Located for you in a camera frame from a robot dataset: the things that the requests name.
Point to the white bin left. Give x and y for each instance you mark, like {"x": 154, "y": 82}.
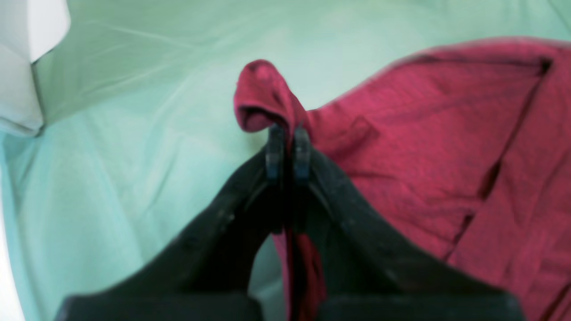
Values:
{"x": 28, "y": 30}

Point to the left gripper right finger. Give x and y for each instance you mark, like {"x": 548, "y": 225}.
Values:
{"x": 368, "y": 270}

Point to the red long-sleeve T-shirt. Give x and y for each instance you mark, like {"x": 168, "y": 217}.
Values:
{"x": 464, "y": 149}

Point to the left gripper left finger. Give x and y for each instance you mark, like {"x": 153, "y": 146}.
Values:
{"x": 204, "y": 272}

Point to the green table cloth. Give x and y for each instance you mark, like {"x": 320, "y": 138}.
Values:
{"x": 140, "y": 132}

